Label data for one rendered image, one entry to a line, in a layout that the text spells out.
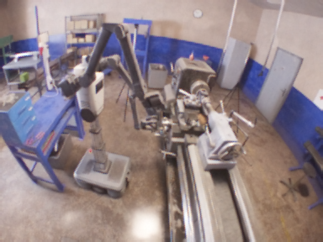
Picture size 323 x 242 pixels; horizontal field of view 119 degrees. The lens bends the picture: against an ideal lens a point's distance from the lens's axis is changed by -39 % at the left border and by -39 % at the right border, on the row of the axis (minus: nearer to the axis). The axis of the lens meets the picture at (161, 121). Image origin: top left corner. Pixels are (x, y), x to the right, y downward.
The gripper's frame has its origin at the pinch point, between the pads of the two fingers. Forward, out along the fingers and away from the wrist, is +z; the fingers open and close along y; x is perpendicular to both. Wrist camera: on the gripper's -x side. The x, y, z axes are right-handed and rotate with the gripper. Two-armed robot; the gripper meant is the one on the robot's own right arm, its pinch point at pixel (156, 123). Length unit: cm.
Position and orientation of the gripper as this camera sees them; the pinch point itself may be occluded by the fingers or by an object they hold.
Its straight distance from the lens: 102.6
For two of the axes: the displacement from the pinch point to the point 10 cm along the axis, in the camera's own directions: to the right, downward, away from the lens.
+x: -9.2, 2.3, 3.0
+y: 1.1, -5.9, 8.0
